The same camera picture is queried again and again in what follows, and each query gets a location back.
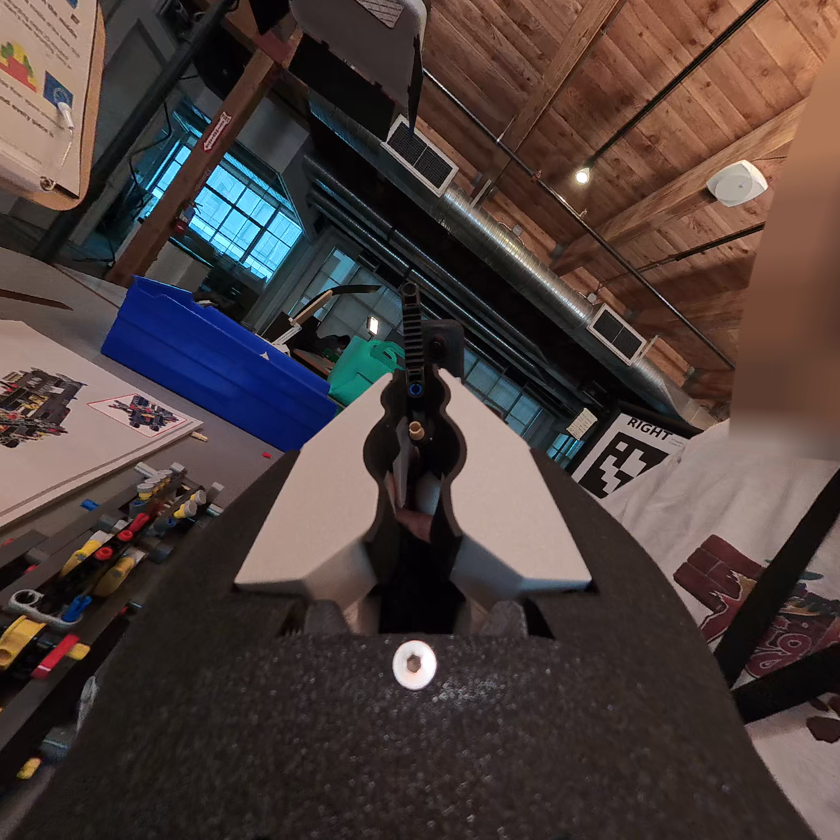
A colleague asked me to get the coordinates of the black toothed rack piece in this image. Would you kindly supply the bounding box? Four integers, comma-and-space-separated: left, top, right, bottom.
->
399, 283, 427, 401

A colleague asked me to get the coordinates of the wooden post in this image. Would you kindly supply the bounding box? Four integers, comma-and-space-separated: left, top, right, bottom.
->
105, 26, 303, 286

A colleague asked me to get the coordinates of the black white pattern sign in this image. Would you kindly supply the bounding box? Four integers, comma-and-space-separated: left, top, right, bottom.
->
571, 410, 700, 500

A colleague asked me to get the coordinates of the black shoulder strap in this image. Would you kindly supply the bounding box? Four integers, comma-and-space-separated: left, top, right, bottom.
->
712, 469, 840, 690
731, 646, 840, 726

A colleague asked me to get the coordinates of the building instruction booklet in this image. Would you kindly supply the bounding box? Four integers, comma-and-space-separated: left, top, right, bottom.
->
0, 319, 203, 529

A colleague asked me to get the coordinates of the small black beam piece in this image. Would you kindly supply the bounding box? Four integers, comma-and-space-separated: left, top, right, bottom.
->
402, 374, 431, 460

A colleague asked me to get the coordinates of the toy car chassis model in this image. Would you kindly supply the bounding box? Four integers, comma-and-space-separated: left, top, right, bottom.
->
0, 461, 224, 782

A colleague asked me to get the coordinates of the printed instruction sheet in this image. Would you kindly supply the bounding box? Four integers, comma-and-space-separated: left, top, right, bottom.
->
0, 0, 99, 194

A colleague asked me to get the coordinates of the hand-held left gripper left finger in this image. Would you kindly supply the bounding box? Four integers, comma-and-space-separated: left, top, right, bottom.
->
234, 373, 396, 632

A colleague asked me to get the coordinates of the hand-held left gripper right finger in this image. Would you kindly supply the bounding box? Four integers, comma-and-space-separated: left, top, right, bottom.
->
435, 367, 593, 632

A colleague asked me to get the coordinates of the blue plastic bin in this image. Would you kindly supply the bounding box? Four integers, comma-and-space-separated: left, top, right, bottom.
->
100, 276, 339, 452

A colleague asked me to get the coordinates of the white document stand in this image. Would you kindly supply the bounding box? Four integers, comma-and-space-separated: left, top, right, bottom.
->
0, 0, 106, 211
262, 283, 382, 358

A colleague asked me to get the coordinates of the silver ventilation duct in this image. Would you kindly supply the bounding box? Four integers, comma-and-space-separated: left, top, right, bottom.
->
381, 115, 697, 421

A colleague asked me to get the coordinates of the white ceiling speaker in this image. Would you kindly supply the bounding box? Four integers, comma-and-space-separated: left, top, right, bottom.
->
707, 159, 769, 207

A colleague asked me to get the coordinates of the green fabric tote bag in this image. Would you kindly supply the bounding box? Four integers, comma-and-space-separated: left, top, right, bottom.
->
327, 336, 406, 408

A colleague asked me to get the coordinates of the grey overhead fixture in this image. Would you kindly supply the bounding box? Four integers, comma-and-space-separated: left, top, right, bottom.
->
289, 0, 431, 126

